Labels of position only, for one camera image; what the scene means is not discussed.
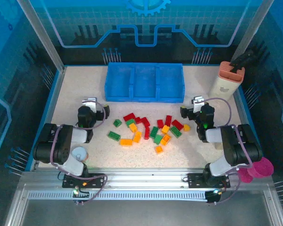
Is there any long green lego brick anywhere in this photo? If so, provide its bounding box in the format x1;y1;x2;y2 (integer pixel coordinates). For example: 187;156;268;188
107;130;121;142
170;126;183;138

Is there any beige holder with pink top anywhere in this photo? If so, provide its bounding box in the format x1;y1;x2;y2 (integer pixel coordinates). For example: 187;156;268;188
208;61;246;103

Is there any blue three-compartment bin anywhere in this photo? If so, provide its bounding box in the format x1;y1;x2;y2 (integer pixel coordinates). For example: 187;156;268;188
104;62;186;104

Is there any small magenta plastic cup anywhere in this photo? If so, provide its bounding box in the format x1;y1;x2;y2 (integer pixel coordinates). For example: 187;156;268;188
237;167;254;184

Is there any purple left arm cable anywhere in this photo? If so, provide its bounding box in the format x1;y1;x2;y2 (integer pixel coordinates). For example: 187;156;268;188
49;100;108;206

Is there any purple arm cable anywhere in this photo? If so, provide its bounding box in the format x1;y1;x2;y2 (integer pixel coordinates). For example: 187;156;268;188
49;100;108;206
195;97;253;205

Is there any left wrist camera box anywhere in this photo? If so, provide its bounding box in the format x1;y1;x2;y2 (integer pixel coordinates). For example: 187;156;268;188
82;97;99;111

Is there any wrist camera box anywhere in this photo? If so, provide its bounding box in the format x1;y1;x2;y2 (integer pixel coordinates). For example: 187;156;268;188
82;97;99;111
191;95;206;109

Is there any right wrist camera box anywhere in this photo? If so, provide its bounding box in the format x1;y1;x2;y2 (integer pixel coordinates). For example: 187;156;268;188
191;95;206;109

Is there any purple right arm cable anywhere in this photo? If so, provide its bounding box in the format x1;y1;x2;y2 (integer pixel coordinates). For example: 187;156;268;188
195;97;253;205

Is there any black tool handle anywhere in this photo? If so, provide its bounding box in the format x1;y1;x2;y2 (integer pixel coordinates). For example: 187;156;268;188
229;48;257;73

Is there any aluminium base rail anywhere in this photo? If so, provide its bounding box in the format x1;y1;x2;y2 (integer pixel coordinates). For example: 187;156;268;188
21;167;274;192

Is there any slotted grey cable duct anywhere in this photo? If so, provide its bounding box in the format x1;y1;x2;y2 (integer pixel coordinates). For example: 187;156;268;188
28;190;208;201

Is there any aluminium frame post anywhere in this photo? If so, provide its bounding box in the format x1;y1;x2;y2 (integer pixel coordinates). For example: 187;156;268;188
16;0;67;73
231;0;276;64

